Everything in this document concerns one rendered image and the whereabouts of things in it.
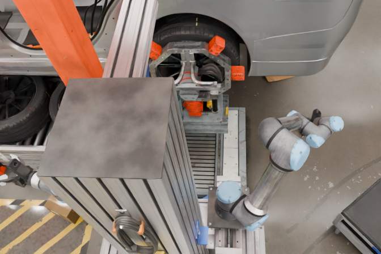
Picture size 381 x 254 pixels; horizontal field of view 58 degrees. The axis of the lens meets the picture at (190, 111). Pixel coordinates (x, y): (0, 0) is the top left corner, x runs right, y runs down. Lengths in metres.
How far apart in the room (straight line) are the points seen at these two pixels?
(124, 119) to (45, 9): 0.91
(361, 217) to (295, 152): 1.21
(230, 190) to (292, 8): 1.06
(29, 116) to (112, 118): 2.28
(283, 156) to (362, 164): 1.73
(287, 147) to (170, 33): 1.12
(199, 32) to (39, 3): 1.00
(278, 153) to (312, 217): 1.44
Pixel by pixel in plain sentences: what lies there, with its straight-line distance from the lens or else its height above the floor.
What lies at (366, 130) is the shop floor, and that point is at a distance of 3.29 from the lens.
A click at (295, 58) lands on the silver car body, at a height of 0.92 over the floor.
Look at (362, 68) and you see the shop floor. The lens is 3.72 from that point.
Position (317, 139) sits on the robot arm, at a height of 1.12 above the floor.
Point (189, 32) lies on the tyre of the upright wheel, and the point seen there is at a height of 1.17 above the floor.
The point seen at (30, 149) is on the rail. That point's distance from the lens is 2.94.
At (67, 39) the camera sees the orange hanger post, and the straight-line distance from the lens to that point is 1.64.
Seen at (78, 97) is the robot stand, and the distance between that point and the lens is 0.81.
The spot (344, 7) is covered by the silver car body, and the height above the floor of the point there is 1.32.
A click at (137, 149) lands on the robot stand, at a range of 0.69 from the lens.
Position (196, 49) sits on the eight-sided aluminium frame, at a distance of 2.13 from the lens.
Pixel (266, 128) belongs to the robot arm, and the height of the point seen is 1.39.
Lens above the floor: 2.62
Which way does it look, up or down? 55 degrees down
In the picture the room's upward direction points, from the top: 9 degrees counter-clockwise
